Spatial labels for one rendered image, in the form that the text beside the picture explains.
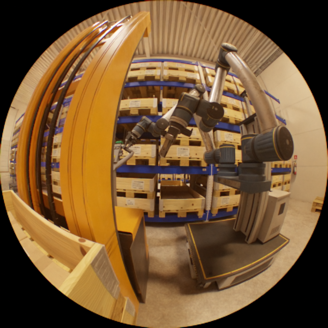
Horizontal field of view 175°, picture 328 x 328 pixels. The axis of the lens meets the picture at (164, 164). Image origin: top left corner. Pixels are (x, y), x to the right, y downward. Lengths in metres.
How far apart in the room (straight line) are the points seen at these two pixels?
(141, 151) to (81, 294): 1.76
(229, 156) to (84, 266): 1.28
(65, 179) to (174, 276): 1.30
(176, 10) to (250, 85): 6.25
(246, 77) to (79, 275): 1.07
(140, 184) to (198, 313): 1.86
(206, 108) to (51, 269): 0.89
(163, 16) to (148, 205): 7.45
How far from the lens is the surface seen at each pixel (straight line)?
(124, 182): 1.84
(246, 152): 0.89
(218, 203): 2.15
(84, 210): 0.29
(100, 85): 0.34
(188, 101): 0.62
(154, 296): 1.25
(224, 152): 1.24
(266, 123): 0.75
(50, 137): 0.45
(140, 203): 1.86
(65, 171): 0.32
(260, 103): 0.79
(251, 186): 0.81
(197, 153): 1.84
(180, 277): 1.37
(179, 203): 1.86
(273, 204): 1.28
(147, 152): 1.76
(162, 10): 6.68
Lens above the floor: 1.18
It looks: 1 degrees up
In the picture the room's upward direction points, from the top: 1 degrees clockwise
